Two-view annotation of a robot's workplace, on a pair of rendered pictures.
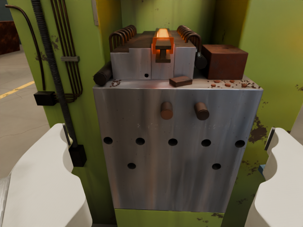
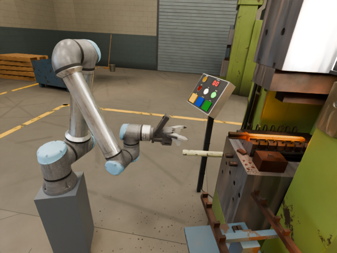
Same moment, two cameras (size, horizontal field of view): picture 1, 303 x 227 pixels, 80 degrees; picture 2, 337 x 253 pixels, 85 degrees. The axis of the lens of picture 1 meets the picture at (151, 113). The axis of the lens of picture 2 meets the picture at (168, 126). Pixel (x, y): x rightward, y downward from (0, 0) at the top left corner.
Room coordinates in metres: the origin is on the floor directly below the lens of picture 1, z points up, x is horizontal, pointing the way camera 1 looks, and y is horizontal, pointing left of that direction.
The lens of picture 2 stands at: (-0.04, -0.89, 1.46)
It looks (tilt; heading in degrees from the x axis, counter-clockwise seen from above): 26 degrees down; 87
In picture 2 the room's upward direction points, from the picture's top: 3 degrees clockwise
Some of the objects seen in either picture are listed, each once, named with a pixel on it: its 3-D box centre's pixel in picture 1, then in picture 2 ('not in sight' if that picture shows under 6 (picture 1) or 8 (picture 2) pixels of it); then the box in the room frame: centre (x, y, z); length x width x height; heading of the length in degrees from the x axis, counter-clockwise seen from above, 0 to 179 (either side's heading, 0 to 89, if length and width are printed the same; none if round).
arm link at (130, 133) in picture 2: not in sight; (132, 132); (-0.20, 0.01, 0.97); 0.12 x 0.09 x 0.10; 177
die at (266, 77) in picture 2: not in sight; (305, 78); (0.65, -0.02, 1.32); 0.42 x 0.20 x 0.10; 177
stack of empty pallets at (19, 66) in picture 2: not in sight; (24, 66); (-4.60, 5.54, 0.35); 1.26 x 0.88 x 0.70; 170
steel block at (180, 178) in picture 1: (168, 113); (273, 184); (0.66, -0.07, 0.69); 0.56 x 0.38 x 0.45; 177
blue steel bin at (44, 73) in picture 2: not in sight; (63, 74); (-2.86, 4.51, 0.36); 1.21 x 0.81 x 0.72; 158
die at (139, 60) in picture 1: (155, 47); (281, 142); (0.65, -0.02, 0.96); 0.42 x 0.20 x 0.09; 177
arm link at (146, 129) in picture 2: not in sight; (147, 133); (-0.11, 0.00, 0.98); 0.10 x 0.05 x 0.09; 87
